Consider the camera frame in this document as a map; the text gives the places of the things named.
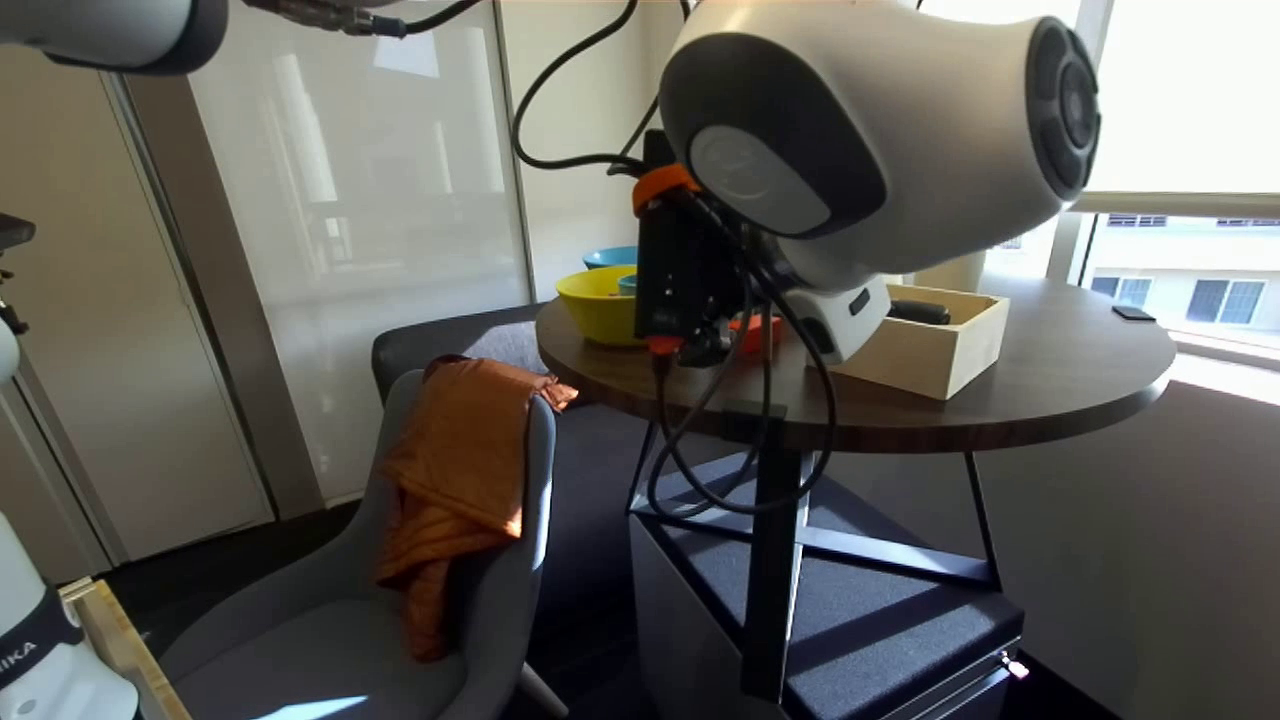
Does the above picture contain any flat black object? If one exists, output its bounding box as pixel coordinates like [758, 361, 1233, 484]
[883, 295, 961, 330]

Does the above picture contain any orange cable connector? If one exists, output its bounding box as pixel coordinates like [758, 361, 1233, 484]
[629, 161, 705, 221]

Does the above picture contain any beige partition post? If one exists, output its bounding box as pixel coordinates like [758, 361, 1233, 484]
[116, 66, 331, 530]

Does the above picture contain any light wooden box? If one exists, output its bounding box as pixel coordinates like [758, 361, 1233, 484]
[829, 281, 1017, 405]

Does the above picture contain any blue bowl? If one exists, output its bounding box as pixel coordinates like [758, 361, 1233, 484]
[582, 243, 645, 278]

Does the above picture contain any grey shell chair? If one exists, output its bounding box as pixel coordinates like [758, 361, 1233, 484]
[158, 361, 574, 720]

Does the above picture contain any black camera stand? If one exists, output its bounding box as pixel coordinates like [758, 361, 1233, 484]
[0, 211, 41, 342]

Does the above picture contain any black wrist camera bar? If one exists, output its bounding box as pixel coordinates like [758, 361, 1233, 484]
[632, 196, 747, 347]

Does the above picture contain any orange jacket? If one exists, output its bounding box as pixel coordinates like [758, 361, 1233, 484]
[371, 354, 584, 670]

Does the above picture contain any yellow bowl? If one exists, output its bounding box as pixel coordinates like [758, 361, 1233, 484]
[554, 259, 647, 354]

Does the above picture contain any white window rail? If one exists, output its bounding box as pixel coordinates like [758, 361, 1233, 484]
[1072, 190, 1280, 223]

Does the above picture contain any light wooden platform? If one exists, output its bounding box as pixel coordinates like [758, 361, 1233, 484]
[55, 573, 195, 720]

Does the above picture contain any round dark wooden table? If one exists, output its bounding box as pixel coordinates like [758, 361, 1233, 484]
[534, 273, 1180, 710]

